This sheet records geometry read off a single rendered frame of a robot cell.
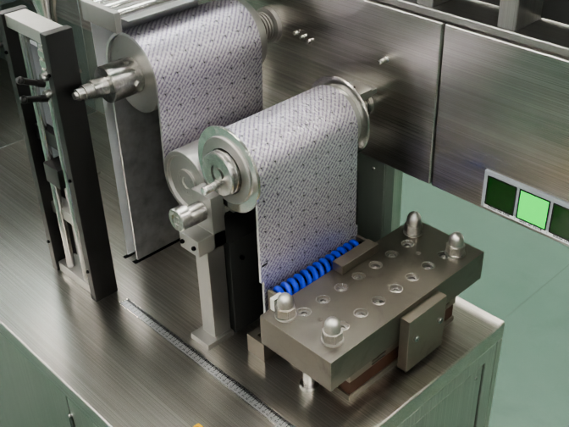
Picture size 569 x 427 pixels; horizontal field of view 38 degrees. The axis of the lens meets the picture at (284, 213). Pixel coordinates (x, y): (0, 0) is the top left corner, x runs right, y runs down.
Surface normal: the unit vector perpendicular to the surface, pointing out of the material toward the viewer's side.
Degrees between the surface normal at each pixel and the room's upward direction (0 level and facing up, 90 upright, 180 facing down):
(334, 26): 90
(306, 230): 90
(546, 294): 0
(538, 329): 0
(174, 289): 0
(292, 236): 90
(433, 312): 90
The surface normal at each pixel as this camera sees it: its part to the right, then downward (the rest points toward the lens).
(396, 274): -0.03, -0.83
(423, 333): 0.70, 0.38
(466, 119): -0.72, 0.40
